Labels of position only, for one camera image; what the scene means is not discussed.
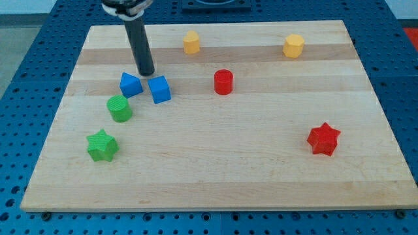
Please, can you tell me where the silver white tool mount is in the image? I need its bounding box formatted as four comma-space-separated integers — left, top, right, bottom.
101, 0, 153, 21

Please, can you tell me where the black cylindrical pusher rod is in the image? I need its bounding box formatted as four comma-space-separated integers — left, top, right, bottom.
124, 16, 155, 76

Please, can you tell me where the blue cube block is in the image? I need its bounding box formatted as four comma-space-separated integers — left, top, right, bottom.
148, 76, 171, 104

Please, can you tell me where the yellow arch-shaped block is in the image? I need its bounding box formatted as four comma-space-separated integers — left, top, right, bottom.
183, 31, 200, 54

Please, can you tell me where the blue triangular prism block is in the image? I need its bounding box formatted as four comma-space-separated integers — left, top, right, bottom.
120, 72, 143, 98

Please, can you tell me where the green cylinder block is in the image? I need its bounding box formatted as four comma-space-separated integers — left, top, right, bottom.
106, 95, 133, 123

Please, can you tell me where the red cylinder block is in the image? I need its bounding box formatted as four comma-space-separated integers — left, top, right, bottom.
214, 69, 234, 95

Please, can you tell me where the green star block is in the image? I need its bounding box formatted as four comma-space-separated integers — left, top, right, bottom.
86, 129, 120, 162

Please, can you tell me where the wooden board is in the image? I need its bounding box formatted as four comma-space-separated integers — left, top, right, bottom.
20, 20, 417, 212

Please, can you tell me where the yellow hexagon block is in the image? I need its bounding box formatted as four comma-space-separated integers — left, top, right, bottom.
283, 34, 305, 59

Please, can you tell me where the red star block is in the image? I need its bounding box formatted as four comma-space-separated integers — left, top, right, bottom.
307, 122, 341, 156

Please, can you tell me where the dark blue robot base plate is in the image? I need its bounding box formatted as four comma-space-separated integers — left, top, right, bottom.
181, 0, 251, 12

